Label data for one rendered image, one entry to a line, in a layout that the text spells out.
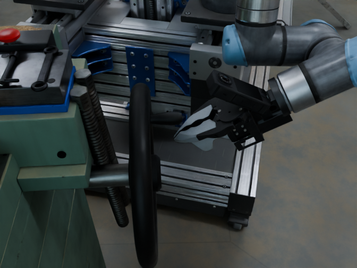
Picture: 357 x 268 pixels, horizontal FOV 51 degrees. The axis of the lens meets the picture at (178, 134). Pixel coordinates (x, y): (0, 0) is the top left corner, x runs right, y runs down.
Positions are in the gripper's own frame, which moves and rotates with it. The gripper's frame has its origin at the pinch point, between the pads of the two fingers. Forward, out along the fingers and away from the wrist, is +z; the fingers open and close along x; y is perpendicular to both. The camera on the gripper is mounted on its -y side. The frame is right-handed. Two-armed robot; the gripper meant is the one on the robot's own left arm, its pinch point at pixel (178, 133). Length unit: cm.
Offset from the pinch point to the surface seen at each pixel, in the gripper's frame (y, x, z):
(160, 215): 66, 35, 43
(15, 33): -31.7, -3.9, 7.2
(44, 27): -22.9, 21.4, 16.7
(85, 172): -14.4, -15.5, 8.1
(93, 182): -9.7, -13.0, 10.7
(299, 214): 94, 31, -5
